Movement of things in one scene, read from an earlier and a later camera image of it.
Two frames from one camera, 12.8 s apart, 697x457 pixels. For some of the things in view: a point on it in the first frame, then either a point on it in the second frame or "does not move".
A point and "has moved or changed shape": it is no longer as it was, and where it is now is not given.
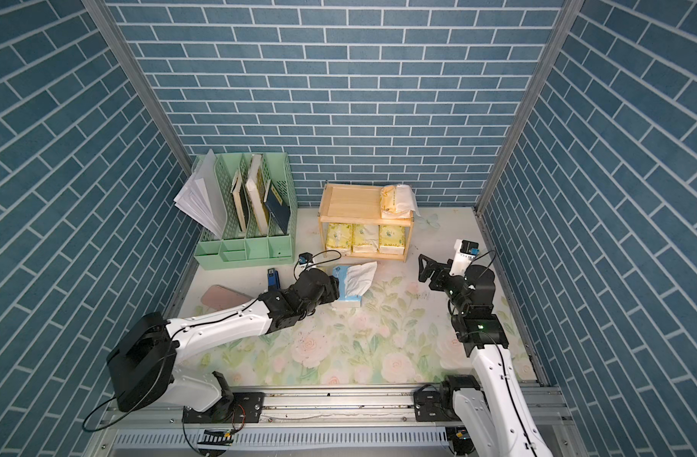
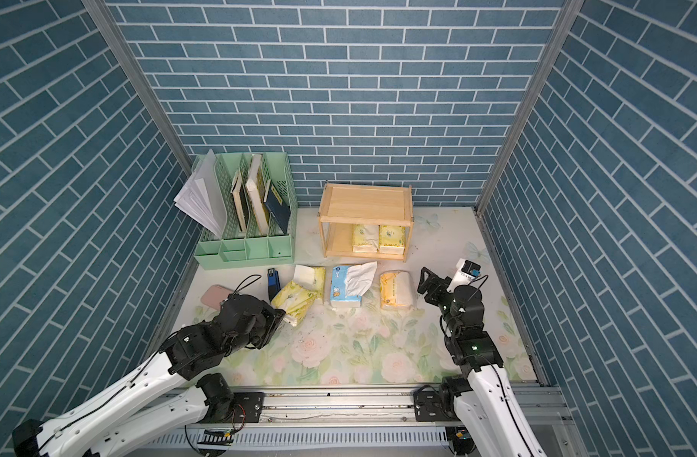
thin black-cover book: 240,195 does not move
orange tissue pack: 398,202 → 395,289
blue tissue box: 354,281 does not move
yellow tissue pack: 366,238 does not move
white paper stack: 202,194 does not move
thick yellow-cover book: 256,193 does not move
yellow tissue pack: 340,237 has moved or changed shape
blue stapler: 273,279 does not move
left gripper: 330,289 → 274,320
